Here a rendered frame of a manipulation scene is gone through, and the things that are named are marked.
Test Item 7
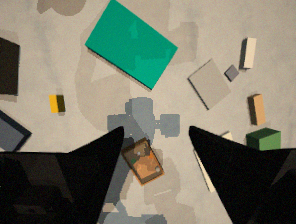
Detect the beige flat square plate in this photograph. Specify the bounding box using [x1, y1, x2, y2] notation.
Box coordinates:
[187, 59, 231, 110]

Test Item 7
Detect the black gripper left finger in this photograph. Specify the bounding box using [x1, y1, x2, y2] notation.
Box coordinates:
[0, 126, 124, 224]

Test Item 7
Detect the wooden ball-in-hole puzzle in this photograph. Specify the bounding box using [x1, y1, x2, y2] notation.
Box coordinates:
[121, 137, 165, 186]

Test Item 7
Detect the small yellow block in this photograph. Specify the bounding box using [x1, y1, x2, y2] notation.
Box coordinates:
[49, 95, 65, 113]

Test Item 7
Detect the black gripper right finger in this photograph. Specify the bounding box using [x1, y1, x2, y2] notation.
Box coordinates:
[188, 126, 296, 224]

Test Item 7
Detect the brown rectangular box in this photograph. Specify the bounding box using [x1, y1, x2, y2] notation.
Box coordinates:
[0, 37, 20, 94]

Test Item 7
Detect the light orange rectangular block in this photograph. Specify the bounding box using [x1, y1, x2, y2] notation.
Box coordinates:
[247, 94, 266, 126]

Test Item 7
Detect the cream rectangular block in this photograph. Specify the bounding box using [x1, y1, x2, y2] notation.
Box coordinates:
[239, 37, 256, 69]

